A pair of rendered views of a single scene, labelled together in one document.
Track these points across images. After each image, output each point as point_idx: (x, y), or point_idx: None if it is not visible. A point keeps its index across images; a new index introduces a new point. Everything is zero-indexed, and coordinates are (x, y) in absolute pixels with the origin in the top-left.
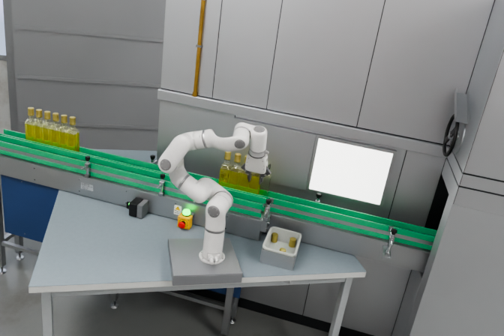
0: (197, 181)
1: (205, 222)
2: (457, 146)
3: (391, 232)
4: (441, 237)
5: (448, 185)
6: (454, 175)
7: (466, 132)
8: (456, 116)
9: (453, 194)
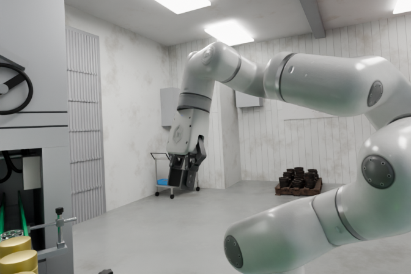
0: (318, 196)
1: (304, 271)
2: (18, 98)
3: (44, 224)
4: (70, 183)
5: (25, 144)
6: (34, 127)
7: (32, 78)
8: (28, 61)
9: (60, 138)
